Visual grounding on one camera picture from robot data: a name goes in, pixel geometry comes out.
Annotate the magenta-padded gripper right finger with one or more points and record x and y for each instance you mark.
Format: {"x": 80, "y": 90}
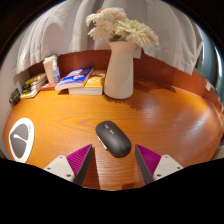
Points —
{"x": 165, "y": 166}

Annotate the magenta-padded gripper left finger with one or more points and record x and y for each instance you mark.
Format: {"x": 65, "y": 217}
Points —
{"x": 63, "y": 166}

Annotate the black computer mouse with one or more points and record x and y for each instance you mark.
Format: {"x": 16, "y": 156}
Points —
{"x": 113, "y": 138}

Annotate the round white grey mouse pad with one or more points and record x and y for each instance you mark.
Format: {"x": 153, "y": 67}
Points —
{"x": 21, "y": 141}

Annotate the yellow white book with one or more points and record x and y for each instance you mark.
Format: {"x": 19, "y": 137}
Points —
{"x": 30, "y": 94}

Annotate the red book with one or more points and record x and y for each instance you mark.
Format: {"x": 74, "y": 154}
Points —
{"x": 48, "y": 87}

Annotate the dark green mug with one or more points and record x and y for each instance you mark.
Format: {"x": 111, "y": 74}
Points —
{"x": 14, "y": 96}

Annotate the blue book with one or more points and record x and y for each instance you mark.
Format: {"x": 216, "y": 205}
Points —
{"x": 74, "y": 78}

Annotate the orange yellow book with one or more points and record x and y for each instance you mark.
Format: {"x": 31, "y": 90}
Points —
{"x": 94, "y": 83}

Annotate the clear spray bottle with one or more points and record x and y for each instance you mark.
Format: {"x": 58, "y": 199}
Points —
{"x": 56, "y": 76}

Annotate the yellow black book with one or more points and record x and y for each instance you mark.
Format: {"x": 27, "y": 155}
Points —
{"x": 35, "y": 79}

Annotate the white tumbler cup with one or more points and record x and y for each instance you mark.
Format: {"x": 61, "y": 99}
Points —
{"x": 49, "y": 66}

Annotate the white ceramic vase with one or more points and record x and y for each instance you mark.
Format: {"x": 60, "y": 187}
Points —
{"x": 119, "y": 73}

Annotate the white curtain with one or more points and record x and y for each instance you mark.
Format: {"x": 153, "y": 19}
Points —
{"x": 60, "y": 30}

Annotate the white flower bouquet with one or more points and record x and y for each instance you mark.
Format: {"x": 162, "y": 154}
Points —
{"x": 130, "y": 30}

